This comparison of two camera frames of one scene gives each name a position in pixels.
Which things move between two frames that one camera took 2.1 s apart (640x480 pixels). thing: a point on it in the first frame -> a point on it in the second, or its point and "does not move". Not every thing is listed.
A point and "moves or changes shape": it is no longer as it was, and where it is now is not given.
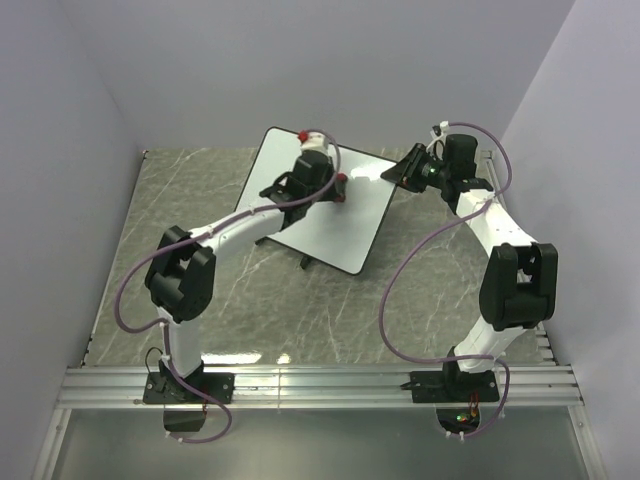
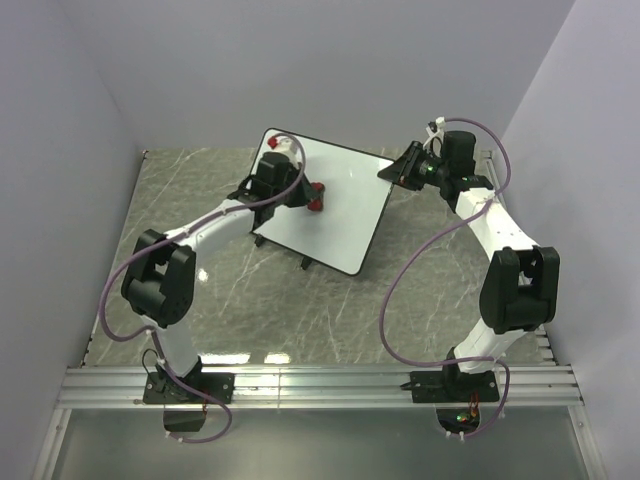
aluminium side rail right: [538, 377] does not move
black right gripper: [404, 172] does not move
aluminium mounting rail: [526, 386] does not move
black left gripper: [330, 196] -> [304, 193]
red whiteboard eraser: [342, 185] moves or changes shape
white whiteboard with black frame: [342, 234] does not move
